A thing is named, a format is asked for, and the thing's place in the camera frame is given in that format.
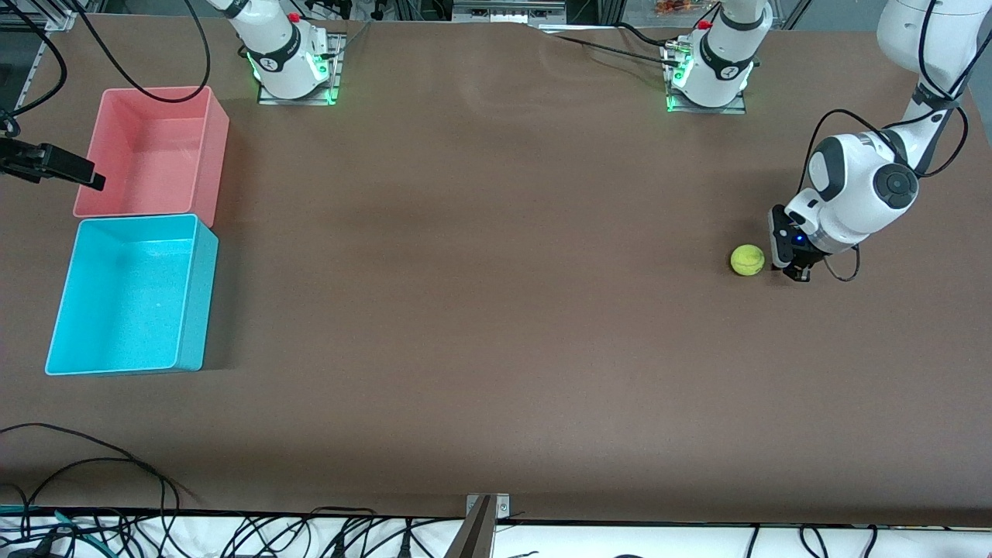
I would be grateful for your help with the silver metal bracket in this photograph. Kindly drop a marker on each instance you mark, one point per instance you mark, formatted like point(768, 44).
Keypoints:
point(502, 508)

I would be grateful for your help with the brown table cover sheet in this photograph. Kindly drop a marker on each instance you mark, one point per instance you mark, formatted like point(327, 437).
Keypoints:
point(496, 310)

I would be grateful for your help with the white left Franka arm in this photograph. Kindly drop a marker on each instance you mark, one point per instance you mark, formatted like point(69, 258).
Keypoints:
point(852, 178)

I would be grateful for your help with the aluminium frame corner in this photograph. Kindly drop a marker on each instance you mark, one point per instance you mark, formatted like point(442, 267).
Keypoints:
point(66, 19)

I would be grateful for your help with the yellow tennis ball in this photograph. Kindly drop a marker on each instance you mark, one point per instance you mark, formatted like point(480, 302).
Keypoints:
point(747, 260)

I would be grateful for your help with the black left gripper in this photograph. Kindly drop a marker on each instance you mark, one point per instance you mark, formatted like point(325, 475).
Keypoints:
point(801, 266)

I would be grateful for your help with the pink plastic bin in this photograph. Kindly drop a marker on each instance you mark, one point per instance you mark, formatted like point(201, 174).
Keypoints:
point(155, 155)

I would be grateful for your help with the aluminium frame profile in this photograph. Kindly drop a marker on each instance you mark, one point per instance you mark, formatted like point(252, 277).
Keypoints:
point(792, 12)

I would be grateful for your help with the perforated metal strip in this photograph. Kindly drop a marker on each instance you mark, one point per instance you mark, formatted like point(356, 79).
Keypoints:
point(35, 70)

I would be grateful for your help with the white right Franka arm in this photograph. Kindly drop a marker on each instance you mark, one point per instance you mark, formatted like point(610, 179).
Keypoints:
point(279, 54)

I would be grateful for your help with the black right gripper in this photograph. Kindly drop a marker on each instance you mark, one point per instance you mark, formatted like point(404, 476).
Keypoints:
point(32, 162)

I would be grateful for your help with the grey metal pole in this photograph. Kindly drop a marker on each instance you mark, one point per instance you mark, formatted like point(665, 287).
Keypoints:
point(473, 539)

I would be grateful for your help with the orange objects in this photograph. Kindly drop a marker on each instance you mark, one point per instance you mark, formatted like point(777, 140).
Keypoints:
point(674, 8)

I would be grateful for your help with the blue plastic bin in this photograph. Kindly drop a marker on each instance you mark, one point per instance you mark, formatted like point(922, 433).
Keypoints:
point(124, 310)

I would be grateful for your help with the grey metal box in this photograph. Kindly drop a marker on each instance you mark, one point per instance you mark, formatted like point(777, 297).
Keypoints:
point(508, 12)

